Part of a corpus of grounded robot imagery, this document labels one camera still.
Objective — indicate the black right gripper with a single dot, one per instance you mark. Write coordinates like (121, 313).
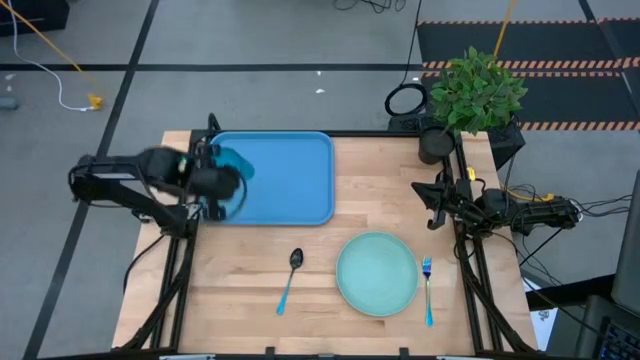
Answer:
(457, 197)

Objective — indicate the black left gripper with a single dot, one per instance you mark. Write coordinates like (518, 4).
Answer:
(215, 184)

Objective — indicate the teal translucent cup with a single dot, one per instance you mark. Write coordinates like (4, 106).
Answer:
(235, 160)

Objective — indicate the blue iridescent fork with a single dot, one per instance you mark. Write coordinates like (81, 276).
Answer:
(428, 290)

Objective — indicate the light green plate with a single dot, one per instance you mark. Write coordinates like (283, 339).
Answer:
(377, 274)

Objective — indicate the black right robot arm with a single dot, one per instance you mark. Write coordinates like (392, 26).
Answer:
(545, 212)

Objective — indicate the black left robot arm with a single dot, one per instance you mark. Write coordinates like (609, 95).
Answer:
(115, 192)

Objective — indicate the blue plastic tray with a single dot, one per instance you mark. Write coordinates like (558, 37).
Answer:
(290, 175)

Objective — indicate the yellow tag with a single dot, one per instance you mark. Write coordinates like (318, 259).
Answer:
(471, 173)

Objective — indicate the green plant in black pot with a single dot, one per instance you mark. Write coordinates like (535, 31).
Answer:
(475, 95)

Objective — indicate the black table clamp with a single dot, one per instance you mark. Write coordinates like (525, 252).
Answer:
(270, 353)
(404, 353)

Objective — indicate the black hazard-striped floor mat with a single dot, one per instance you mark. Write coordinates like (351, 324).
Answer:
(560, 95)

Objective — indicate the white paper sheet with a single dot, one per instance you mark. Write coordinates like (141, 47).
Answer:
(542, 320)

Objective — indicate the grey monitor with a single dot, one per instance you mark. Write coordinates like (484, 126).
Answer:
(629, 250)

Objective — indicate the backlit keyboard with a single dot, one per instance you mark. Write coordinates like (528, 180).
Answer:
(620, 345)

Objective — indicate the black cabinet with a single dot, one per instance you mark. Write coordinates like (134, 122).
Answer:
(30, 15)

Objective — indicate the black aluminium frame side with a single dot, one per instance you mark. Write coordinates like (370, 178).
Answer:
(480, 285)
(172, 280)

